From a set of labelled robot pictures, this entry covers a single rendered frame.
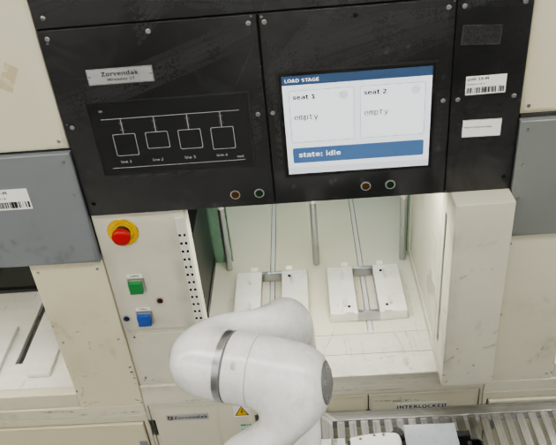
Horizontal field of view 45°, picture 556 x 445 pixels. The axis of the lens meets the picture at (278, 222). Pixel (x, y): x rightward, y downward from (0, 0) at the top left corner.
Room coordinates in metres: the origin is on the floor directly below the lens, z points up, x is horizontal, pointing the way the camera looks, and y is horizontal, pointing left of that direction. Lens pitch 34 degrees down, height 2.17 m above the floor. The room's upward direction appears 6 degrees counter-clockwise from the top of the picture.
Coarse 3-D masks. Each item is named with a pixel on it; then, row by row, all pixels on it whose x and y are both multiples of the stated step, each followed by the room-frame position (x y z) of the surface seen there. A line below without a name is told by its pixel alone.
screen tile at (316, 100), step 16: (304, 96) 1.18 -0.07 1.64; (320, 96) 1.18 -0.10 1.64; (336, 96) 1.18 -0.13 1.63; (352, 96) 1.18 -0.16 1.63; (336, 112) 1.18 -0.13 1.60; (352, 112) 1.18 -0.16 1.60; (304, 128) 1.18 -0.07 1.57; (320, 128) 1.18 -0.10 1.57; (336, 128) 1.18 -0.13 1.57; (352, 128) 1.18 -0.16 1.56
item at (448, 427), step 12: (408, 432) 0.83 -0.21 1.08; (420, 432) 0.83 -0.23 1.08; (432, 432) 0.82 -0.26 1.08; (444, 432) 0.82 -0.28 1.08; (456, 432) 0.82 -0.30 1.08; (468, 432) 0.89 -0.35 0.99; (408, 444) 0.80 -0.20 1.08; (420, 444) 0.80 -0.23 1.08; (432, 444) 0.80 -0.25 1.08; (444, 444) 0.79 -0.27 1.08; (456, 444) 0.79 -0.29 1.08; (468, 444) 0.86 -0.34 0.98
